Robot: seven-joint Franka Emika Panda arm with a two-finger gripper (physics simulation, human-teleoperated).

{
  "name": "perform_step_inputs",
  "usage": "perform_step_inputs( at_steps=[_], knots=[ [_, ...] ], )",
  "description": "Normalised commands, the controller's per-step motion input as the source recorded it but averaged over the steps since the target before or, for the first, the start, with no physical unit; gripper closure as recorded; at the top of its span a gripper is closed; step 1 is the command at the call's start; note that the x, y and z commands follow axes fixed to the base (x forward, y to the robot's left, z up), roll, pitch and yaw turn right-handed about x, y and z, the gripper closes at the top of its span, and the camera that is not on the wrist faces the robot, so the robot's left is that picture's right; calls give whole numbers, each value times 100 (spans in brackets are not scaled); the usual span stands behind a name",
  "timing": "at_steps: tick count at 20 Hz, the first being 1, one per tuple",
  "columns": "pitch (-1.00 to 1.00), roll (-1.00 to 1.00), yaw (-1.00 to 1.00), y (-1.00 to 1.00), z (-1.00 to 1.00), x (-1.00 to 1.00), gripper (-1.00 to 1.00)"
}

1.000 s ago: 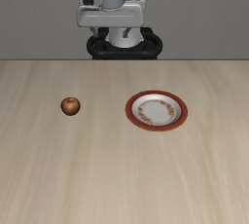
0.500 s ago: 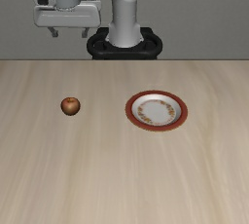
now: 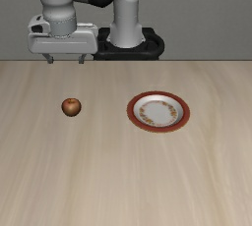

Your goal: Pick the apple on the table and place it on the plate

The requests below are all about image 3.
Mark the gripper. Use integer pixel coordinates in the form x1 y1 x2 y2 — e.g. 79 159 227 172
27 14 99 65

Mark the red apple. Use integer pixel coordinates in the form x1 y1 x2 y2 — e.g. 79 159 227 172
61 97 83 118

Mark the red-rimmed white plate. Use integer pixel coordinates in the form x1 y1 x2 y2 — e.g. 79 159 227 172
126 90 191 134

